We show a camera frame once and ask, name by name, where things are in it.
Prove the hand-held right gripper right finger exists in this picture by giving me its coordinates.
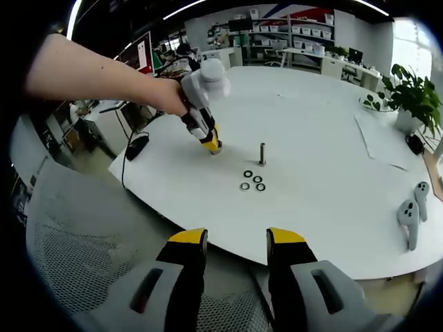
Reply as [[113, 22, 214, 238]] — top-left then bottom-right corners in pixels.
[[266, 227, 373, 332]]

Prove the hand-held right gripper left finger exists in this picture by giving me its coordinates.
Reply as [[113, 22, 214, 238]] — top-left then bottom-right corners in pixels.
[[107, 227, 209, 332]]

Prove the person's left hand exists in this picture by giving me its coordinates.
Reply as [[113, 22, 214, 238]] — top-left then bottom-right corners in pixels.
[[160, 78, 191, 118]]

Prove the black computer mouse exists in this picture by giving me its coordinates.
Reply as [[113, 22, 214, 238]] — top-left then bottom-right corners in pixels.
[[125, 134, 150, 161]]

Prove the computer monitor with red screen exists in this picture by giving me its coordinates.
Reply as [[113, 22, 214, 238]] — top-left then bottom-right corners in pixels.
[[116, 30, 154, 74]]

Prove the shelving with white bins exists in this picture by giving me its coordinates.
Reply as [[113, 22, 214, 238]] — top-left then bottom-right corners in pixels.
[[241, 8, 336, 67]]

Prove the white background desk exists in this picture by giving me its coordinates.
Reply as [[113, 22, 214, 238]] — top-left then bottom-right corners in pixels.
[[280, 46, 381, 93]]

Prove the white mesh office chair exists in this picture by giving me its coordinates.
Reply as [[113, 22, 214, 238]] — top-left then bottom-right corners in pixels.
[[25, 158, 275, 332]]

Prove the grey game controller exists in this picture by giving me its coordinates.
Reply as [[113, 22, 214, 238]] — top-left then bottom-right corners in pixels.
[[396, 199, 420, 252], [414, 181, 431, 223]]

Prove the white paper sheet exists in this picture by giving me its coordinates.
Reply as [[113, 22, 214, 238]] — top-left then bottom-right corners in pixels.
[[354, 111, 410, 172]]

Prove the wooden board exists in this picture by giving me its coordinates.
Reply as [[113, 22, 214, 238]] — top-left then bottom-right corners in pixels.
[[423, 151, 443, 202]]

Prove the small black device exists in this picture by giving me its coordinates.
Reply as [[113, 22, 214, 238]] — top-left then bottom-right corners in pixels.
[[405, 133, 426, 156]]

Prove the large green potted plant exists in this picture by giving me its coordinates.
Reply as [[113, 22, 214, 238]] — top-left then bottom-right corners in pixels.
[[380, 63, 443, 140]]

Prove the black mouse cable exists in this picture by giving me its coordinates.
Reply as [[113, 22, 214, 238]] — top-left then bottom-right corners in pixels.
[[120, 151, 134, 190]]

